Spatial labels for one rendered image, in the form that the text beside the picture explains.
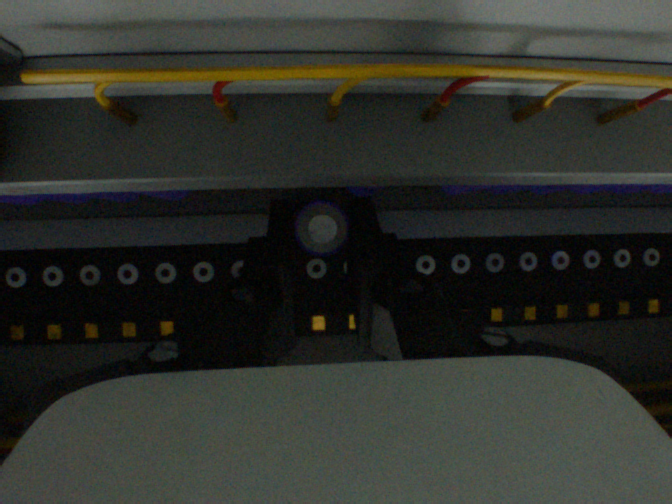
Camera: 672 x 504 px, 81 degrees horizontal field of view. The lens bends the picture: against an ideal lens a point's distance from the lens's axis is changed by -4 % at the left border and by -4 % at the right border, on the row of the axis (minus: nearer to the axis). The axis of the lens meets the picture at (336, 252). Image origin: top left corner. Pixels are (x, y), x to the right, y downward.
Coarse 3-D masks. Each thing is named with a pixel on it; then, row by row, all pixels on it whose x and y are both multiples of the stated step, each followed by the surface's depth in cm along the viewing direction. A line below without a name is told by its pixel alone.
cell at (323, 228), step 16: (304, 208) 13; (320, 208) 13; (336, 208) 13; (304, 224) 13; (320, 224) 13; (336, 224) 13; (304, 240) 13; (320, 240) 13; (336, 240) 13; (320, 256) 13
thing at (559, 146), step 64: (384, 64) 7; (448, 64) 7; (0, 128) 8; (64, 128) 8; (128, 128) 8; (192, 128) 8; (256, 128) 8; (320, 128) 9; (384, 128) 9; (448, 128) 9; (512, 128) 9; (576, 128) 9; (640, 128) 9; (0, 192) 9; (64, 192) 10
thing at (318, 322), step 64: (0, 256) 21; (64, 256) 22; (128, 256) 22; (192, 256) 22; (448, 256) 23; (512, 256) 24; (576, 256) 24; (640, 256) 24; (0, 320) 22; (64, 320) 22; (128, 320) 22; (192, 320) 22; (320, 320) 23; (512, 320) 24; (576, 320) 24
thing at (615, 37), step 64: (0, 0) 6; (64, 0) 6; (128, 0) 6; (192, 0) 6; (256, 0) 6; (320, 0) 6; (384, 0) 6; (448, 0) 6; (512, 0) 6; (576, 0) 6; (640, 0) 6
